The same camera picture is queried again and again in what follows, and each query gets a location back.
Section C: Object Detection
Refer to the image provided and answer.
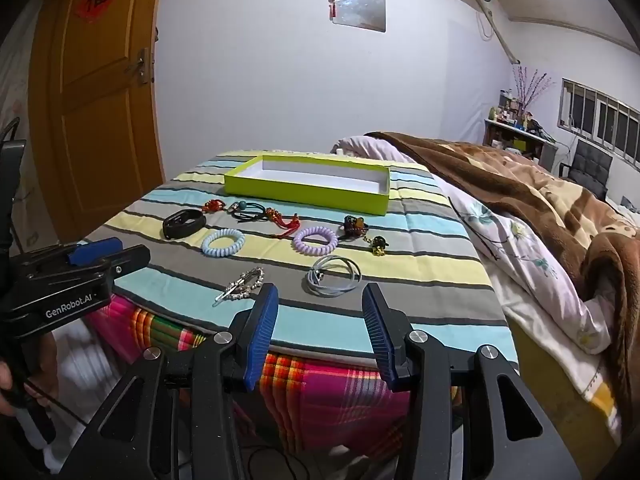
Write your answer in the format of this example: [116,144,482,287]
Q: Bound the wrapped wall pipe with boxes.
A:
[475,0,521,66]

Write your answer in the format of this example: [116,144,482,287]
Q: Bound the green shallow cardboard box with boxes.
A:
[223,155,391,217]

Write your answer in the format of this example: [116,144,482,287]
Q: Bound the black hair tie teal bead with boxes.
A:
[227,200,271,223]

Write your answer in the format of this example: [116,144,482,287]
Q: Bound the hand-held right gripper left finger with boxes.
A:
[60,282,281,480]

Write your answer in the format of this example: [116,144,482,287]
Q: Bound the purple spiral hair tie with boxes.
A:
[292,226,337,256]

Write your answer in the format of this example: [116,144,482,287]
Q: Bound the grey cord bracelet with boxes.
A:
[302,254,362,297]

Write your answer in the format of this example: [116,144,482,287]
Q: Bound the red cord bracelet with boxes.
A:
[264,207,301,239]

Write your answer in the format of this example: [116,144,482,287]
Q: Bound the wooden door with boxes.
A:
[27,0,168,243]

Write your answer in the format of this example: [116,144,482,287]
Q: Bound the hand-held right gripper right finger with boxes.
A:
[361,282,583,480]

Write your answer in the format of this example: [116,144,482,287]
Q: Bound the floral pink quilt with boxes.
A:
[332,135,626,446]

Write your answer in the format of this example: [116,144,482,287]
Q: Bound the cluttered white shelf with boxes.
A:
[482,87,558,166]

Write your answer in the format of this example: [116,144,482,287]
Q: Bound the black chair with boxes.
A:
[560,138,613,198]

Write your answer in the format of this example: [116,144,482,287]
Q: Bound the light blue spiral hair tie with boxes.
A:
[201,228,246,257]

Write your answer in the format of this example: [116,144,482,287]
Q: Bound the black wristband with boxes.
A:
[162,209,207,240]

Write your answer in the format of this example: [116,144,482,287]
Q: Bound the silver rhinestone hair clip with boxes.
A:
[214,266,265,307]

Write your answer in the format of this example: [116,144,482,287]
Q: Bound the brown amber hair claw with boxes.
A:
[337,215,368,241]

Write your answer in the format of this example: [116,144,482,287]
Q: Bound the metal door handle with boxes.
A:
[125,47,153,83]

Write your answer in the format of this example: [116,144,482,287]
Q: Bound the barred window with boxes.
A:
[555,78,640,163]

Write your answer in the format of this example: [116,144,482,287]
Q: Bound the person's left hand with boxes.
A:
[0,357,17,417]

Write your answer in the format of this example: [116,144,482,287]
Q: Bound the brown plush blanket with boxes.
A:
[365,131,640,426]

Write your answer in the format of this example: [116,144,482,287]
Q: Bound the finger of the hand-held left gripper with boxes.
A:
[82,244,151,291]
[67,236,124,267]

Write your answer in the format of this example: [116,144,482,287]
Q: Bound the black floor cable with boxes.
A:
[240,442,351,480]

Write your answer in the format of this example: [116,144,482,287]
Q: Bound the purple flower branches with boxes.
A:
[512,62,556,116]

